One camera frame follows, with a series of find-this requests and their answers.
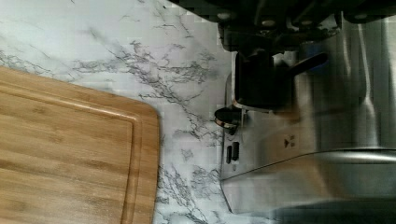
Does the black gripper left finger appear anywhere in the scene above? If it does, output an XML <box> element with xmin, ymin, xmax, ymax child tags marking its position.
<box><xmin>218</xmin><ymin>22</ymin><xmax>275</xmax><ymax>58</ymax></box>

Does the stainless steel toaster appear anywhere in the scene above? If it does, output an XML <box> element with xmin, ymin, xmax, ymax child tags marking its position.
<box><xmin>220</xmin><ymin>17</ymin><xmax>395</xmax><ymax>224</ymax></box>

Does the bamboo cutting board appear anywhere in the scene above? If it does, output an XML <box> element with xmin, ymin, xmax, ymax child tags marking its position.
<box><xmin>1</xmin><ymin>67</ymin><xmax>160</xmax><ymax>224</ymax></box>

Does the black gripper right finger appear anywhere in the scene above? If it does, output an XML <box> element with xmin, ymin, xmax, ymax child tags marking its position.
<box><xmin>264</xmin><ymin>18</ymin><xmax>342</xmax><ymax>54</ymax></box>

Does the black toaster dial knob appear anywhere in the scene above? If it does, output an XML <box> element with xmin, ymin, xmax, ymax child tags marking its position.
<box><xmin>215</xmin><ymin>107</ymin><xmax>242</xmax><ymax>129</ymax></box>

